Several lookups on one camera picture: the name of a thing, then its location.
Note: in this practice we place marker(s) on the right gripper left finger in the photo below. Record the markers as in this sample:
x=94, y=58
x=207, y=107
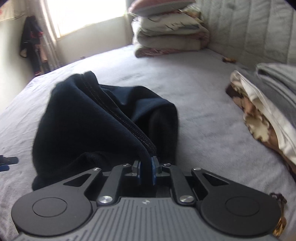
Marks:
x=120, y=178

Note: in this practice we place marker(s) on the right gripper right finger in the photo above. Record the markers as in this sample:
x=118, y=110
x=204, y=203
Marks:
x=167, y=173

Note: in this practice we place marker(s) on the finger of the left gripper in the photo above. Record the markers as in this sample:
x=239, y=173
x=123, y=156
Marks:
x=4, y=168
x=8, y=160

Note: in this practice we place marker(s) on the dark blue jeans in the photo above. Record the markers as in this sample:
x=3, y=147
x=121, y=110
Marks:
x=88, y=125

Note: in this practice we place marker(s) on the hanging dark clothes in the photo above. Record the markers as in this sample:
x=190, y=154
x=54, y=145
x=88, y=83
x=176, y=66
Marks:
x=31, y=46

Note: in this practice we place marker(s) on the grey bed sheet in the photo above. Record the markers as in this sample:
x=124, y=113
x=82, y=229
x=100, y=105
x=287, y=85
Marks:
x=212, y=134

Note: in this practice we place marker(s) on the grey patterned curtain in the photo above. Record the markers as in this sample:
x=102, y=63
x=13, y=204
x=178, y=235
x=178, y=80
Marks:
x=49, y=37

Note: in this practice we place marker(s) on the brown floral folded cloth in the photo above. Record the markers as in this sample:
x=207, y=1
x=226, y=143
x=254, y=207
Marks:
x=264, y=120

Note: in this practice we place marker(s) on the small brown object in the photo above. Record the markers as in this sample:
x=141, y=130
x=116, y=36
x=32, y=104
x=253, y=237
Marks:
x=228, y=60

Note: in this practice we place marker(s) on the grey folded garment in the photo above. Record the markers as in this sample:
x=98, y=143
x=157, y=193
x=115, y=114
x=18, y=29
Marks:
x=277, y=82

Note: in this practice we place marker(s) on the bright window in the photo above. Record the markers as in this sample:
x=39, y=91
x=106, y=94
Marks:
x=69, y=16

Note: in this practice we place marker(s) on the folded white pink duvet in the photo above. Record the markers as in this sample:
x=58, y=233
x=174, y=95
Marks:
x=179, y=31

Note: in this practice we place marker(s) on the grey quilted headboard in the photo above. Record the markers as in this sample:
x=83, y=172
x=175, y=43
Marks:
x=251, y=32

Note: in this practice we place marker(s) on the pink pillow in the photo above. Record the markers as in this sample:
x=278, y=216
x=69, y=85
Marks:
x=150, y=7

